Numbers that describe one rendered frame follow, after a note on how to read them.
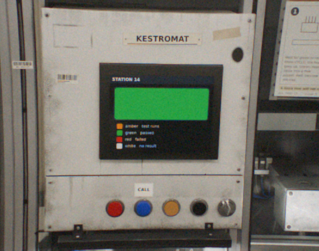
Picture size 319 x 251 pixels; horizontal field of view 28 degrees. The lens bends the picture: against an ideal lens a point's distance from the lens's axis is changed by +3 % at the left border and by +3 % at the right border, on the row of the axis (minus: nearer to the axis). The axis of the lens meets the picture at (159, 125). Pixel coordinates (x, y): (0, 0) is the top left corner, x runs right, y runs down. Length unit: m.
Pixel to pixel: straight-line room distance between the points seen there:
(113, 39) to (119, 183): 0.30
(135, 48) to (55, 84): 0.18
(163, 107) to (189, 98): 0.06
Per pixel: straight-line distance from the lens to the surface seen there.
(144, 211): 1.36
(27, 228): 1.41
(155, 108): 1.28
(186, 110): 1.29
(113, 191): 1.35
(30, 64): 1.30
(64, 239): 1.36
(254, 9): 1.33
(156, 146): 1.30
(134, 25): 1.27
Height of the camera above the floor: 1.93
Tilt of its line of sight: 15 degrees down
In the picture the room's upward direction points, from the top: 2 degrees clockwise
